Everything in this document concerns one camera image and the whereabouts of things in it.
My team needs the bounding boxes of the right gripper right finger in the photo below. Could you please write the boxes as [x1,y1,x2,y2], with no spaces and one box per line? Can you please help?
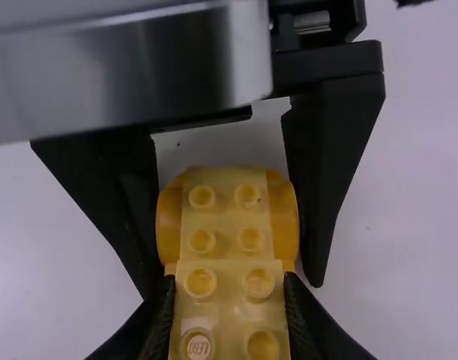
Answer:
[283,272,369,360]

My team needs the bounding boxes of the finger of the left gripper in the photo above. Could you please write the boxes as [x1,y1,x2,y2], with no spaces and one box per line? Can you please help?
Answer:
[29,130,166,302]

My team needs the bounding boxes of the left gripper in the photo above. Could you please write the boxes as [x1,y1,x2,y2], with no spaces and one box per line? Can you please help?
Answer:
[267,0,385,289]

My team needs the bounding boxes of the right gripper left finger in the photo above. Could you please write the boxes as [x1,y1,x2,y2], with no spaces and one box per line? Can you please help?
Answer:
[85,274,176,360]

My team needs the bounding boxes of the yellow toy car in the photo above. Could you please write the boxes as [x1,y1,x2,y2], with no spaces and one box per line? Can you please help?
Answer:
[154,163,301,360]

